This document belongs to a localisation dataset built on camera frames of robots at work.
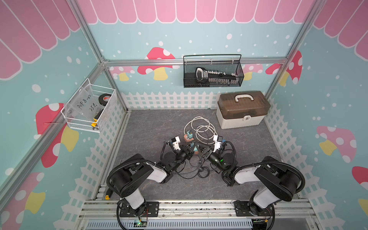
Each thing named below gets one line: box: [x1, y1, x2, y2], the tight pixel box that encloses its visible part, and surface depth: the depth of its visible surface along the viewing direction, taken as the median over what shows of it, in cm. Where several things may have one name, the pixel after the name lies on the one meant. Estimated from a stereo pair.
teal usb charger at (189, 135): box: [186, 130, 194, 139], surface depth 99 cm
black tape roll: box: [98, 93, 113, 107], surface depth 81 cm
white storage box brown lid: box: [216, 91, 271, 130], surface depth 100 cm
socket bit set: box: [195, 67, 240, 85], surface depth 91 cm
